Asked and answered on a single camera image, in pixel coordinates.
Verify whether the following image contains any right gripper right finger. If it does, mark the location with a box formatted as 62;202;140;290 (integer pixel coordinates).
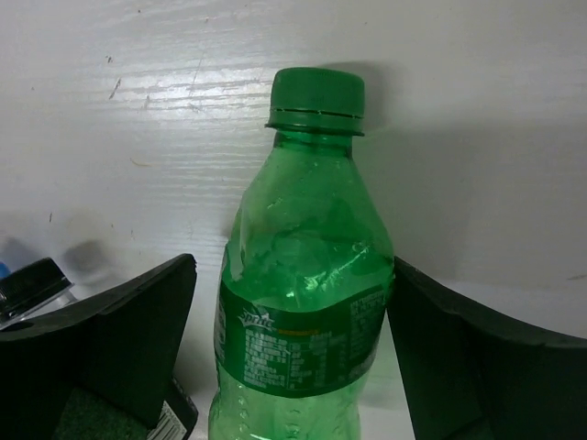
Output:
387;258;586;439

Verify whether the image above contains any green Sprite bottle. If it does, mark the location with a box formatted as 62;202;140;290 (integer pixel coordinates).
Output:
208;67;393;439

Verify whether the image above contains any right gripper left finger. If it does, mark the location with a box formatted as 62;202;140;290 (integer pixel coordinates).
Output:
1;254;198;439

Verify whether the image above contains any black label clear bottle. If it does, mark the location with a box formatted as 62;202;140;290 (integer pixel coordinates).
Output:
1;258;78;330

